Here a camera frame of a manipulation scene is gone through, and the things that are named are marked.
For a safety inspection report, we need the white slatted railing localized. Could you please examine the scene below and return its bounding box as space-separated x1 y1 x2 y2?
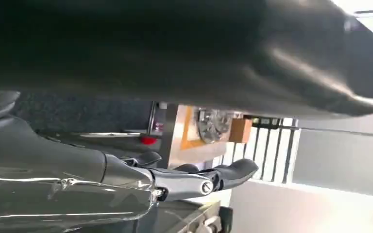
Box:
212 117 300 184

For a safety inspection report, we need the red round button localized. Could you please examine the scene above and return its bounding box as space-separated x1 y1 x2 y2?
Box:
140 136 158 146

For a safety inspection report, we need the pale workbench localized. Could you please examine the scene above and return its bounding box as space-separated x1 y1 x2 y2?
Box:
159 103 236 169

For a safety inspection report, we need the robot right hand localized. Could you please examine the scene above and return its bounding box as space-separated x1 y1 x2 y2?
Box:
0 0 373 233

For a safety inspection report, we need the brown cardboard box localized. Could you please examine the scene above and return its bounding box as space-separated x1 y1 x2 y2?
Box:
229 118 254 144

